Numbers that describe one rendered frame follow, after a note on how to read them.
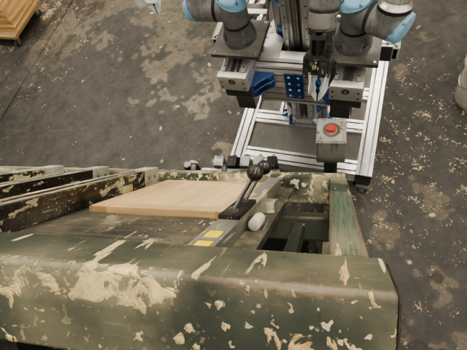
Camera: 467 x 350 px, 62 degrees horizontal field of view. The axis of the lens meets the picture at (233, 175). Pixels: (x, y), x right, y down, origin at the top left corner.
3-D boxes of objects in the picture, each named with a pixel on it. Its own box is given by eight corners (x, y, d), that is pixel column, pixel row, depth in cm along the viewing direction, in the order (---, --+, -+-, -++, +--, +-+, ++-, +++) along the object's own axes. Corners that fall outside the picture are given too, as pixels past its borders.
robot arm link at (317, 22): (311, 5, 103) (343, 7, 100) (310, 23, 105) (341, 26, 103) (305, 13, 97) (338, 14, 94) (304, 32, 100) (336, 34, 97)
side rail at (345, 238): (345, 205, 151) (346, 176, 149) (379, 391, 45) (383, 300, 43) (329, 204, 152) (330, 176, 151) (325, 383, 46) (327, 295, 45)
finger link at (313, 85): (303, 106, 112) (304, 76, 107) (307, 97, 117) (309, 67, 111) (313, 107, 111) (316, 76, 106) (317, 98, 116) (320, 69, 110)
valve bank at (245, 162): (290, 169, 193) (286, 144, 172) (288, 195, 187) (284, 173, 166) (195, 167, 205) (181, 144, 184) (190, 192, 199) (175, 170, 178)
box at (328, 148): (345, 140, 174) (346, 117, 158) (344, 164, 169) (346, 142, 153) (317, 140, 177) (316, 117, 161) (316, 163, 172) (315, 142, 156)
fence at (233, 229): (281, 187, 156) (281, 177, 155) (209, 274, 64) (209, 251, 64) (268, 187, 157) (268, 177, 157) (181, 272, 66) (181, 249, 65)
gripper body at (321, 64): (300, 78, 106) (303, 32, 99) (307, 67, 112) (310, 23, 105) (329, 80, 103) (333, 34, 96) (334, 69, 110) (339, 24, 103)
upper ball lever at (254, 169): (239, 217, 91) (267, 169, 88) (235, 221, 88) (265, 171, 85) (226, 209, 92) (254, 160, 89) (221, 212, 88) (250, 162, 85)
